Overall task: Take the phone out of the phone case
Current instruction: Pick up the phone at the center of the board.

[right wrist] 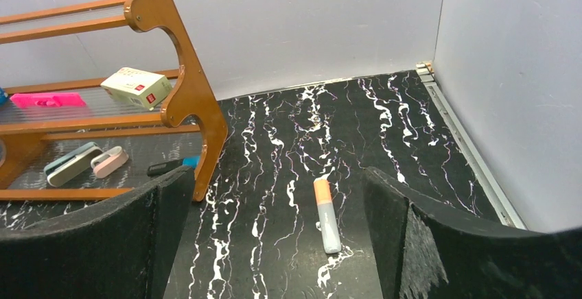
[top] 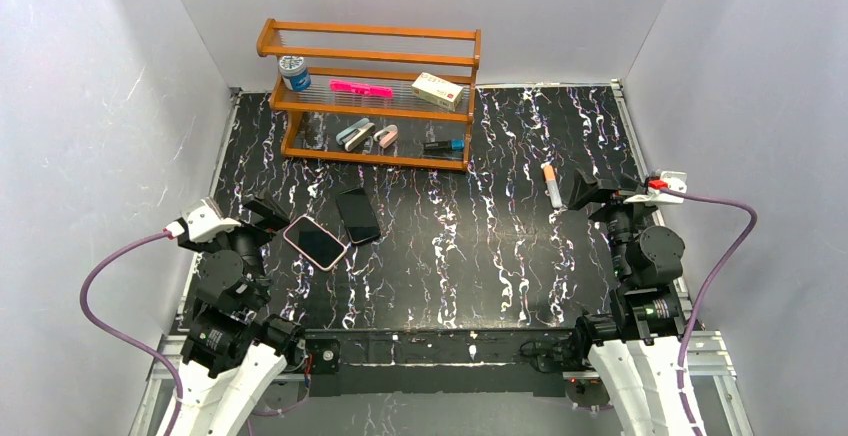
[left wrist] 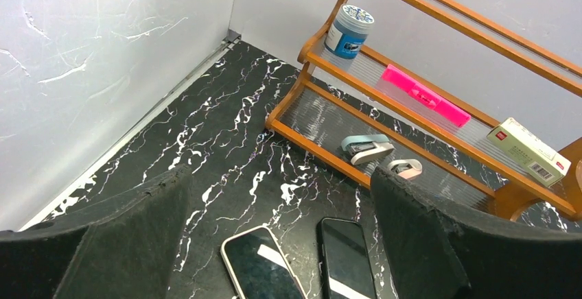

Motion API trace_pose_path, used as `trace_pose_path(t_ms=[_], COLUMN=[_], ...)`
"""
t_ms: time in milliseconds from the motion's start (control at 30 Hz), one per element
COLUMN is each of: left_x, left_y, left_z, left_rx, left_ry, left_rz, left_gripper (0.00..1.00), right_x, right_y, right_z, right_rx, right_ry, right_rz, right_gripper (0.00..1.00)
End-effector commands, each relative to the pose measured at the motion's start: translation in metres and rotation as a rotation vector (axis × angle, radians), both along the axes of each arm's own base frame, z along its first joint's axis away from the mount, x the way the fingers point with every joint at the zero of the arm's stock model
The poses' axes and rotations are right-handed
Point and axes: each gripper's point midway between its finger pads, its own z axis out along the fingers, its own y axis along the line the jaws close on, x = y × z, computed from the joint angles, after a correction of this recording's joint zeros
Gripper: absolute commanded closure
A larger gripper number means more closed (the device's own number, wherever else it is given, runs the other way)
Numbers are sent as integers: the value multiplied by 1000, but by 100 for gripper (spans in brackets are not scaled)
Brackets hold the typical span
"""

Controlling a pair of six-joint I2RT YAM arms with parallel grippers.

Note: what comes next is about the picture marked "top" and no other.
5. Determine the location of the teal grey stapler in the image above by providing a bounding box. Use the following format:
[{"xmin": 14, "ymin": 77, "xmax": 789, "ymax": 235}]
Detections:
[{"xmin": 336, "ymin": 118, "xmax": 375, "ymax": 152}]

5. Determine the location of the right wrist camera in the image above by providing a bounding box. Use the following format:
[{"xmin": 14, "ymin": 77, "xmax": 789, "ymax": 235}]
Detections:
[{"xmin": 624, "ymin": 170, "xmax": 688, "ymax": 207}]

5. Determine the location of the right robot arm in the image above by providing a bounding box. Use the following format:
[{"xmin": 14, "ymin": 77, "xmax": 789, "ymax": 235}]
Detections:
[{"xmin": 567, "ymin": 171, "xmax": 706, "ymax": 435}]

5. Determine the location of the white cardboard box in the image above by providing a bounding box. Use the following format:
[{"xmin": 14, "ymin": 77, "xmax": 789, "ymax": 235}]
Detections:
[{"xmin": 411, "ymin": 72, "xmax": 463, "ymax": 111}]

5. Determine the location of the blue white round jar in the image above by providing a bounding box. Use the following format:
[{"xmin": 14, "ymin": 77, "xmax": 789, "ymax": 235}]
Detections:
[{"xmin": 278, "ymin": 55, "xmax": 311, "ymax": 92}]

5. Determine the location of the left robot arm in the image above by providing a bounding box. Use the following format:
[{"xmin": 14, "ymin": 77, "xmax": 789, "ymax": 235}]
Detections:
[{"xmin": 157, "ymin": 189, "xmax": 303, "ymax": 435}]

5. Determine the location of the phone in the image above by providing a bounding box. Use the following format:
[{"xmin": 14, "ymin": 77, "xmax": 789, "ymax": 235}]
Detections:
[{"xmin": 283, "ymin": 215, "xmax": 347, "ymax": 272}]

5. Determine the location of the pink plastic tool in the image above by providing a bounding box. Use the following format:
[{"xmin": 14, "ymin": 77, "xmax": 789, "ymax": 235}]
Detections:
[{"xmin": 329, "ymin": 80, "xmax": 394, "ymax": 99}]

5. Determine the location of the black blue marker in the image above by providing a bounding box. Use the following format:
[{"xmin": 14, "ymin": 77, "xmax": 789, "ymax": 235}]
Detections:
[{"xmin": 422, "ymin": 139, "xmax": 465, "ymax": 154}]

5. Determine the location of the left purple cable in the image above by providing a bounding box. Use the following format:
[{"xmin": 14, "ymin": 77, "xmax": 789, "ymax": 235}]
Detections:
[{"xmin": 79, "ymin": 231, "xmax": 185, "ymax": 436}]

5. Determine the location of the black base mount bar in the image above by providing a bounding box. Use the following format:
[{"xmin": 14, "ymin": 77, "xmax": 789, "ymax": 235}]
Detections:
[{"xmin": 305, "ymin": 328, "xmax": 597, "ymax": 397}]

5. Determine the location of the black smartphone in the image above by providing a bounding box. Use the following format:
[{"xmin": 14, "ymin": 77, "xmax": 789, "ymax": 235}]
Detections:
[{"xmin": 335, "ymin": 187, "xmax": 381, "ymax": 246}]

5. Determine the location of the orange wooden shelf rack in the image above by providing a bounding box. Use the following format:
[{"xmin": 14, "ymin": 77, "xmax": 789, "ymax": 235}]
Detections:
[{"xmin": 256, "ymin": 18, "xmax": 482, "ymax": 171}]

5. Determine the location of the orange white glue stick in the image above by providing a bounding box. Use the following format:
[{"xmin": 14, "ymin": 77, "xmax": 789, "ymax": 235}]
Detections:
[{"xmin": 541, "ymin": 162, "xmax": 563, "ymax": 209}]

